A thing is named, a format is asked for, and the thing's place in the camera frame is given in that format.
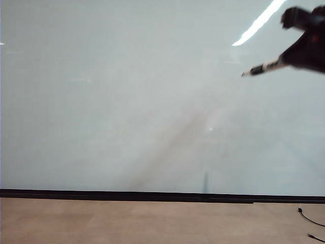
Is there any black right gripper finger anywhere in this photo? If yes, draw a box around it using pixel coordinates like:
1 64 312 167
278 25 325 75
280 6 325 29

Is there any white black whiteboard marker pen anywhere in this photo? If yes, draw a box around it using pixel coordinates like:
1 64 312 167
241 56 286 78

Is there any black whiteboard pen tray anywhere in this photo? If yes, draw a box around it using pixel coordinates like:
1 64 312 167
0 196 254 205

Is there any thin black cable with connector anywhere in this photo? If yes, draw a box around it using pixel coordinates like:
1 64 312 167
297 206 325 227

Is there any thin black cable with plug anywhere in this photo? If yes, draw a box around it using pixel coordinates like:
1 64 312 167
307 232 325 243

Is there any large white whiteboard black frame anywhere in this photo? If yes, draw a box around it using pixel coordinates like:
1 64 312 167
0 0 325 204

